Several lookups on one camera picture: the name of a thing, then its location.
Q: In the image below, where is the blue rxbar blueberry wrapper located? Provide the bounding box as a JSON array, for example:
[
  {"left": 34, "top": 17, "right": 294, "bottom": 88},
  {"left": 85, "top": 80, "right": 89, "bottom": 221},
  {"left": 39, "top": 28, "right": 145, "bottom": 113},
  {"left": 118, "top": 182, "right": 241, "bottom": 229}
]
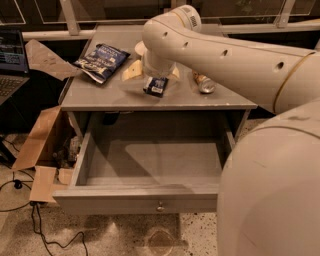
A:
[{"left": 143, "top": 77, "right": 168, "bottom": 97}]

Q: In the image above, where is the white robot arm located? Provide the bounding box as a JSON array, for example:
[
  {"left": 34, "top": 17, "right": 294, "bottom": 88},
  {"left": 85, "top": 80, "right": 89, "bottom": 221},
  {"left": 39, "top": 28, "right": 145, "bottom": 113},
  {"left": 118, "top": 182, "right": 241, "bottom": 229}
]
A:
[{"left": 142, "top": 5, "right": 320, "bottom": 256}]

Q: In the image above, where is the grey open top drawer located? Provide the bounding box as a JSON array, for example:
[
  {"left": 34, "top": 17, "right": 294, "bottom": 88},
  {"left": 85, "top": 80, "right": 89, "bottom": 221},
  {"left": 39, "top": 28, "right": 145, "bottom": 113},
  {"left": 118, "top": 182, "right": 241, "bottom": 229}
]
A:
[{"left": 54, "top": 131, "right": 234, "bottom": 215}]

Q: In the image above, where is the metal drawer knob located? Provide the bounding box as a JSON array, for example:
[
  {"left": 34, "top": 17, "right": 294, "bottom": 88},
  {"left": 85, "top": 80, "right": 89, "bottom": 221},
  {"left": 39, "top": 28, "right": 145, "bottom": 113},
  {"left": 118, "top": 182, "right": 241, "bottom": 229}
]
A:
[{"left": 156, "top": 201, "right": 165, "bottom": 213}]

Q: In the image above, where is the grey cabinet table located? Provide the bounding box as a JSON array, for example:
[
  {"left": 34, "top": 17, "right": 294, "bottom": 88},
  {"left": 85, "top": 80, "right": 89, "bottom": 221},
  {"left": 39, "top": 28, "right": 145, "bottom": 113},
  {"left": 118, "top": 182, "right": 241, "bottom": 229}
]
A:
[{"left": 61, "top": 25, "right": 257, "bottom": 135}]

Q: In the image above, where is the gold soda can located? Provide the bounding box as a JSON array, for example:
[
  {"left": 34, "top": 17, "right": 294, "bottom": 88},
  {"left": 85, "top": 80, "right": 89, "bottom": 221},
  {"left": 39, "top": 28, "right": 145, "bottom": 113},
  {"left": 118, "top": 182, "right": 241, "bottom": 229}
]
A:
[{"left": 192, "top": 71, "right": 216, "bottom": 94}]

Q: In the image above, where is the blue chip bag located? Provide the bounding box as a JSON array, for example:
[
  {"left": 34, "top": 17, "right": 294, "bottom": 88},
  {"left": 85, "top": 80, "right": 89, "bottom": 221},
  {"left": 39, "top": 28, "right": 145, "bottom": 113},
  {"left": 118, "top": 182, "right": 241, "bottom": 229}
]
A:
[{"left": 73, "top": 44, "right": 130, "bottom": 84}]

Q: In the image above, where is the brown cardboard box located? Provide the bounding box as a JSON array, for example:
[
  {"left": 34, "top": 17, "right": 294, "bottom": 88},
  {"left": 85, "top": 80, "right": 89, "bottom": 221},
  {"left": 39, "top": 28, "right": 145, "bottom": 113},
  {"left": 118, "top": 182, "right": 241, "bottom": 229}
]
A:
[{"left": 12, "top": 39, "right": 78, "bottom": 203}]

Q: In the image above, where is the open laptop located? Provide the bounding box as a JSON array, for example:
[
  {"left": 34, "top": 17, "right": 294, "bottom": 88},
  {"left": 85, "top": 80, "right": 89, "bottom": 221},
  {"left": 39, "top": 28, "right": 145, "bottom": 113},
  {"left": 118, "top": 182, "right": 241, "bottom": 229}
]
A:
[{"left": 0, "top": 27, "right": 30, "bottom": 105}]

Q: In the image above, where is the white railing frame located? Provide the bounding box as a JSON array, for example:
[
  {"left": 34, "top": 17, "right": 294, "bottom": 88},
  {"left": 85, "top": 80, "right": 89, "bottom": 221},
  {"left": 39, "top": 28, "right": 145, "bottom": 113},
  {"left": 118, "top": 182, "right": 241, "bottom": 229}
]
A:
[{"left": 0, "top": 0, "right": 320, "bottom": 42}]

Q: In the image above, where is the black floor cable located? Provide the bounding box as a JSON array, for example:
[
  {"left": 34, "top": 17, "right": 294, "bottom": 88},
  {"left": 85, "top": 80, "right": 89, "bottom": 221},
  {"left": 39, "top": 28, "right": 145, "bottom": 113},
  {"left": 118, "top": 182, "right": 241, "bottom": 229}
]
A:
[{"left": 0, "top": 138, "right": 90, "bottom": 256}]

